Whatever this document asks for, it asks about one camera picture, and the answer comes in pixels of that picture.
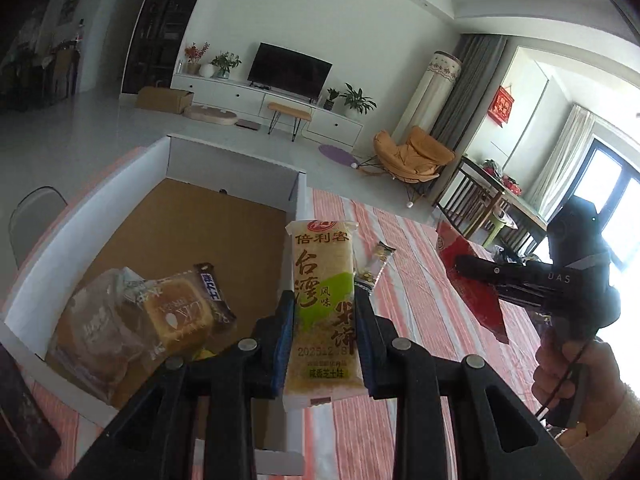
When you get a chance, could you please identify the person's right hand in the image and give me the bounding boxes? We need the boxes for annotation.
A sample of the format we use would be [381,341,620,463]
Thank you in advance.
[531,331,624,413]

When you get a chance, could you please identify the white television cabinet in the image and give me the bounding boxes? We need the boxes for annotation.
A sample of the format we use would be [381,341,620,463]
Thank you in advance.
[171,72,364,147]

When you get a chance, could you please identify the red flowers in vase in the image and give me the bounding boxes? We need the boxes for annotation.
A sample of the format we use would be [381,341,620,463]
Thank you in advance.
[184,41,211,76]

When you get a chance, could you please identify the balcony glass door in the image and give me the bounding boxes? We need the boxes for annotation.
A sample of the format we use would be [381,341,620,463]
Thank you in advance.
[570,140,640,271]

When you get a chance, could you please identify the pink striped tablecloth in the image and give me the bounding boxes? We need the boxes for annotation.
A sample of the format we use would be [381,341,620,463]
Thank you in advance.
[25,150,566,480]

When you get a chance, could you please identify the clear bread packet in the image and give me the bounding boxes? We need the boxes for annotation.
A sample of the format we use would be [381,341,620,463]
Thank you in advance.
[135,267,218,361]
[47,267,151,403]

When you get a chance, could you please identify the black flat television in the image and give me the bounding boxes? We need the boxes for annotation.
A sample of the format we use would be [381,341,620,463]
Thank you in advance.
[247,42,333,101]

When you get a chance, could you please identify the grey curtain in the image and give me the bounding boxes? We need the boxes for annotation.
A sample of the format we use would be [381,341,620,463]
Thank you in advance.
[430,34,508,151]

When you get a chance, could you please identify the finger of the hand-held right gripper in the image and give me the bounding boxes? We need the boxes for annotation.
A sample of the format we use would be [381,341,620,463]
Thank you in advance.
[452,254,549,287]
[497,285,553,317]

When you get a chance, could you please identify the red wall hanging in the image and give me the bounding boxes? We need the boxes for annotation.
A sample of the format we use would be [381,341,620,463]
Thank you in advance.
[490,85,514,123]

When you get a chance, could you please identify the dark wooden chair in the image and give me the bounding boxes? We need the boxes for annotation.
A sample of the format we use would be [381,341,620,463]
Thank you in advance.
[437,156,548,256]

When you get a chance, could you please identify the brown cardboard box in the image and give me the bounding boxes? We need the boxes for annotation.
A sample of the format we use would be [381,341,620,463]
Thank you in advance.
[136,86,195,115]

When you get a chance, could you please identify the beige floor cushion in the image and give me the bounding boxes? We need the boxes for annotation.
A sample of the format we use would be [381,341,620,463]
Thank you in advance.
[185,105,237,127]

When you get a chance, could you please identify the person's right forearm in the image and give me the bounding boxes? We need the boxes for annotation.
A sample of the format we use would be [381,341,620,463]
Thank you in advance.
[552,385,640,480]

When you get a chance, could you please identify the white standing air conditioner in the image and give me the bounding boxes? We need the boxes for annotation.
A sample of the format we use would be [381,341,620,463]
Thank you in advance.
[392,51,463,136]

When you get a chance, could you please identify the wooden bench with metal legs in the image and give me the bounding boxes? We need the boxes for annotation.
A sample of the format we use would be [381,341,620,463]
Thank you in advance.
[266,102,313,143]

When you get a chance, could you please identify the white sheer curtain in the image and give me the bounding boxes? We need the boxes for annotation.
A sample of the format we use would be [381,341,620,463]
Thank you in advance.
[525,105,596,221]

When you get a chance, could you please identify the purple round floor mat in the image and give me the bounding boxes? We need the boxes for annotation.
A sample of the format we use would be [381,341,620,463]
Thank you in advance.
[318,144,358,167]

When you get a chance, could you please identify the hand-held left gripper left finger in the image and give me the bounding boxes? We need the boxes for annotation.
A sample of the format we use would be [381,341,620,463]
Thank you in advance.
[70,290,296,480]

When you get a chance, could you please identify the long clear gold snack packet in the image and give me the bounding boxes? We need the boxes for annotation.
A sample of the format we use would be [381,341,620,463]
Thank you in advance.
[354,241,397,293]

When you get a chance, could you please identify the orange lounge chair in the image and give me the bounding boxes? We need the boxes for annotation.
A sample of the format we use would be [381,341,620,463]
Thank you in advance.
[357,126,457,201]

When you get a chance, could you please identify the yellow green rice cracker packet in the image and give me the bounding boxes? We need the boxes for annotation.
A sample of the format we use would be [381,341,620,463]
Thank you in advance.
[284,218,365,413]

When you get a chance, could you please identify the leafy potted plant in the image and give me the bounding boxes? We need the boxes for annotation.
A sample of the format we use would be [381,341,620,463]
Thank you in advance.
[339,83,377,120]

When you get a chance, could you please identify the large white cardboard box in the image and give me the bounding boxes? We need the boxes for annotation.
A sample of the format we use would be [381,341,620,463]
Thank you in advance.
[0,132,313,478]

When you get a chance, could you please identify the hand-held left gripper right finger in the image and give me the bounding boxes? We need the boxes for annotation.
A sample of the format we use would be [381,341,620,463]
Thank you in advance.
[352,297,583,480]

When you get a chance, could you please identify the dark flat object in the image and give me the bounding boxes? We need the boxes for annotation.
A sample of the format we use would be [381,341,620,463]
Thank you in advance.
[0,345,63,471]

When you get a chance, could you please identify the green potted plant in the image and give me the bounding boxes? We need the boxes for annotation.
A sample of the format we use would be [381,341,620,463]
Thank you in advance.
[211,51,243,80]

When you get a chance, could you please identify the dark tall cabinet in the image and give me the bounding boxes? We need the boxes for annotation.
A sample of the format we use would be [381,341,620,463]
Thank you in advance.
[122,0,218,96]

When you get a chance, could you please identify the brown snack bar packet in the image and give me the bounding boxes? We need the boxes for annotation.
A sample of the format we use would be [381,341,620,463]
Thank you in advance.
[192,261,238,333]

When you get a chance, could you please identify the green stool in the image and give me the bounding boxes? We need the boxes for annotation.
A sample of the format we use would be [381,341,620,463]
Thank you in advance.
[482,210,518,248]

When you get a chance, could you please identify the grey chair back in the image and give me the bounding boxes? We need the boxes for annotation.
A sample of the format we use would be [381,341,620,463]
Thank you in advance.
[9,186,68,271]

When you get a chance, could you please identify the red snack packet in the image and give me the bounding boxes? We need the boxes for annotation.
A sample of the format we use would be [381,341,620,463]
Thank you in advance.
[436,222,511,346]

